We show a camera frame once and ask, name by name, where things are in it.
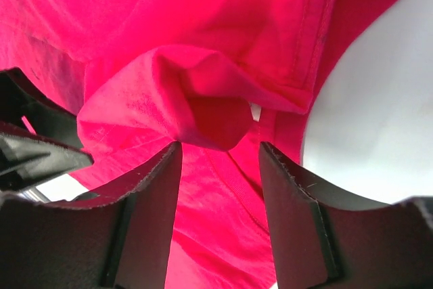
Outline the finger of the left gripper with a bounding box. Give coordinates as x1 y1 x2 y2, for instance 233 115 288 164
1 68 83 148
1 122 93 191

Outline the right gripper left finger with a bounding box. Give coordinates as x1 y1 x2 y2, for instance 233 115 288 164
1 142 182 288

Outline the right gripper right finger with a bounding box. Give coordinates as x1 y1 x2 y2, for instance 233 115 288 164
259 142 432 288

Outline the red t shirt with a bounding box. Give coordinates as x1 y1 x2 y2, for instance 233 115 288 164
1 0 398 288

